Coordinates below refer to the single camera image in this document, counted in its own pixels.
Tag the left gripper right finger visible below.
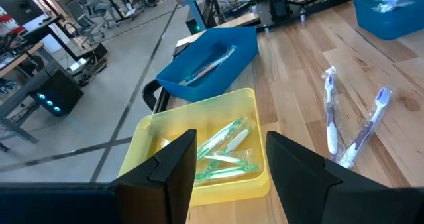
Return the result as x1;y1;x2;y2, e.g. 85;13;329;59
264;131;424;224

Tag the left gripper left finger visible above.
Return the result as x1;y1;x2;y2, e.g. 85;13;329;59
0;129;198;224

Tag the green toothbrush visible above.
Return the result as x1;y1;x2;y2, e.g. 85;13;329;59
223;127;253;154
194;163;260;182
195;117;248;161
202;153;248;166

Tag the blue toothbrush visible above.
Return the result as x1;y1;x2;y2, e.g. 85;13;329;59
178;61;226;86
185;44;237;85

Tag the yellow translucent plastic bin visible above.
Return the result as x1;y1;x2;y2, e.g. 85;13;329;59
117;87;272;207

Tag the black table clamp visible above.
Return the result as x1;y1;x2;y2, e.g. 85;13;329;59
141;79;166;112

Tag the black computer with green lights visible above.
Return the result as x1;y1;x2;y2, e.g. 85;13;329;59
28;70;84;118

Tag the blue plastic bin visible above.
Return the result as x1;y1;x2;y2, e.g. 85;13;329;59
155;26;260;103

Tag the small teal plastic bin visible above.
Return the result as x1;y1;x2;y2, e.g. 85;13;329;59
352;0;424;41

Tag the grey office chair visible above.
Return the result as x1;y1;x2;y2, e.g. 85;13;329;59
66;0;112;41

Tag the black wall monitor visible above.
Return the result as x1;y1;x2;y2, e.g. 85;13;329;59
0;0;44;27

